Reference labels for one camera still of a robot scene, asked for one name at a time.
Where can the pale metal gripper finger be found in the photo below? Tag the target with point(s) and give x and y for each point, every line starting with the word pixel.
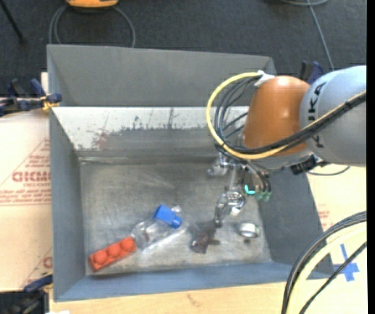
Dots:
pixel 237 202
pixel 221 212

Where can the clear plastic bottle, blue cap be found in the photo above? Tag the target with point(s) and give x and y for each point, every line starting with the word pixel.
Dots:
pixel 157 226

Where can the grey metal bin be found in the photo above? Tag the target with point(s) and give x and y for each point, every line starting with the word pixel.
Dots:
pixel 135 188

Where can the orange-red studded toy brick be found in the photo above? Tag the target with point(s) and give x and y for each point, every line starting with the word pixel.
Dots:
pixel 111 254

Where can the black cylinder on white bracket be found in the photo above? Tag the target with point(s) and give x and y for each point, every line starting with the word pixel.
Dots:
pixel 303 167

